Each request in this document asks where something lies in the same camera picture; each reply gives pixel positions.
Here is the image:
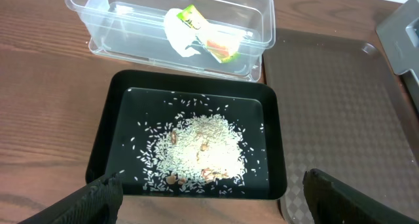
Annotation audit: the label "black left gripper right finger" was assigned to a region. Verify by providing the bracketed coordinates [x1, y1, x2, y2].
[302, 168, 418, 224]

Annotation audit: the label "grey dishwasher rack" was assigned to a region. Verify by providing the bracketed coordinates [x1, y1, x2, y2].
[376, 0, 418, 107]

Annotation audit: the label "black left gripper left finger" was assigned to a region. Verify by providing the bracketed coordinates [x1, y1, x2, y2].
[19, 174, 123, 224]

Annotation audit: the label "brown serving tray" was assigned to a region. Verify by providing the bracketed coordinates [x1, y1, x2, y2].
[263, 29, 418, 223]

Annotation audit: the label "green snack wrapper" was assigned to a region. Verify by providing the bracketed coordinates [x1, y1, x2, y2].
[176, 5, 253, 64]

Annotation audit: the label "black waste tray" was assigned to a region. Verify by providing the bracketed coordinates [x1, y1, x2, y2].
[86, 70, 287, 200]

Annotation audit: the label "clear plastic bin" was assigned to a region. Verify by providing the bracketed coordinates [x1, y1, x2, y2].
[65, 0, 276, 82]

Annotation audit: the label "rice and food scraps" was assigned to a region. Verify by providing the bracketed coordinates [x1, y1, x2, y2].
[119, 89, 266, 195]

